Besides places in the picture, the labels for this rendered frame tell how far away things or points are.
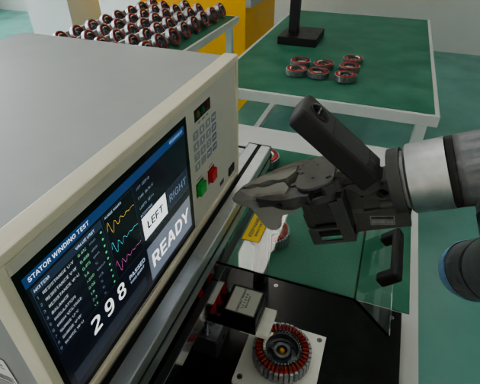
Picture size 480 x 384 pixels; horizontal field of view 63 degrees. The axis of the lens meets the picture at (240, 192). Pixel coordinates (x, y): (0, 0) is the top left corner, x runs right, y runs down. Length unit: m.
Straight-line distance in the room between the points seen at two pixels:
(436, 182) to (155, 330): 0.33
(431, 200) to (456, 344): 1.59
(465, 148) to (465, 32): 5.30
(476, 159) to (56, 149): 0.38
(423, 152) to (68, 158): 0.33
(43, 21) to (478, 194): 4.36
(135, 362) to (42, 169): 0.22
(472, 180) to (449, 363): 1.54
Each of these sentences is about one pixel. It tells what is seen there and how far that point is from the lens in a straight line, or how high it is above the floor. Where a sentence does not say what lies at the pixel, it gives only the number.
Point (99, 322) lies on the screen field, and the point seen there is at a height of 1.18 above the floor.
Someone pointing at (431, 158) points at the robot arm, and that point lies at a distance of 0.43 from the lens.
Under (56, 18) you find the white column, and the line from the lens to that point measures 4.45.
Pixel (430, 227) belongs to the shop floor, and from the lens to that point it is 2.51.
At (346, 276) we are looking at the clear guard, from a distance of 0.60.
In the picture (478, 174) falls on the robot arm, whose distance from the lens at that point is 0.42.
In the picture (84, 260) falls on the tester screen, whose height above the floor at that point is 1.26.
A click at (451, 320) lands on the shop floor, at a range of 2.07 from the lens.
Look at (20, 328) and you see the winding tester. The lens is 0.33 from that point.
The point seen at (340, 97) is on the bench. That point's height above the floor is 0.75.
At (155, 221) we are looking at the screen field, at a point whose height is 1.21.
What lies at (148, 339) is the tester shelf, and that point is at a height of 1.12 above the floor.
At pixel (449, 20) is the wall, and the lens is 5.66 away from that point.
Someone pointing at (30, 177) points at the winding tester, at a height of 1.32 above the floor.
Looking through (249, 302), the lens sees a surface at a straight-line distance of 0.73.
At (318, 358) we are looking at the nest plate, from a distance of 0.84.
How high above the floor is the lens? 1.50
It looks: 36 degrees down
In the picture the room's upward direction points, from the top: straight up
